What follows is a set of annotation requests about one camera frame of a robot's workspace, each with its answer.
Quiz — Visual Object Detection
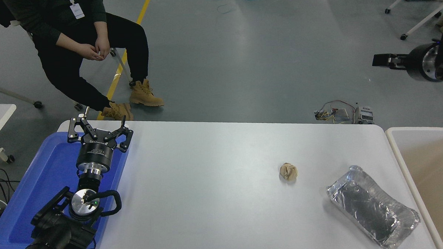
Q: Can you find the grey wheeled chair base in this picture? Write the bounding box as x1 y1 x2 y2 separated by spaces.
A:
0 48 43 111

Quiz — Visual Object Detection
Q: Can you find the small grey electronic box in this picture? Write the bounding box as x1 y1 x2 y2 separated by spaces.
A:
352 103 374 125

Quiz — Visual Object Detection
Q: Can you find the person's right hand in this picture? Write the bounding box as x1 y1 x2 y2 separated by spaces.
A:
81 44 103 62

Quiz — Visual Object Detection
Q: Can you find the white ID badge with lanyard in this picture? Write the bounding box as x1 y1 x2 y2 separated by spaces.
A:
69 0 85 20

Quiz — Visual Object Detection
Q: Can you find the silver foil tray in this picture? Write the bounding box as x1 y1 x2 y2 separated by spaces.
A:
326 163 422 249

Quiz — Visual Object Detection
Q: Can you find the black jacket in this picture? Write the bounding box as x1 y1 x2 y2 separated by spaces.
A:
0 0 20 28

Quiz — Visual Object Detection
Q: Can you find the person's left hand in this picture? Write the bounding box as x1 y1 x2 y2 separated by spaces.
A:
94 36 111 60

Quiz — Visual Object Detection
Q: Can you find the large pale bin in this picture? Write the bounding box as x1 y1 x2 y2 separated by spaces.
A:
385 125 443 249

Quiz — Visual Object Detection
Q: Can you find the wire bundle with circuit boards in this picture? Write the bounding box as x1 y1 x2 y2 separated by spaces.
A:
313 99 356 122

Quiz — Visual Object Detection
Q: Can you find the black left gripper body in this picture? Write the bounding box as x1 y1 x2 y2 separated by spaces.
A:
76 137 115 171

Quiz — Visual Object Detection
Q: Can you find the blue plastic tray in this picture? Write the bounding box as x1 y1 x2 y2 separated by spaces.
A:
0 130 133 249

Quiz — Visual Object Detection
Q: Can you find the crumpled tan paper ball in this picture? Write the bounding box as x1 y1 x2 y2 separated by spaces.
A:
279 162 298 182

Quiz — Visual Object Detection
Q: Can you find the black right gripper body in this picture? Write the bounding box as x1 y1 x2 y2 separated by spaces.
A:
406 43 436 82

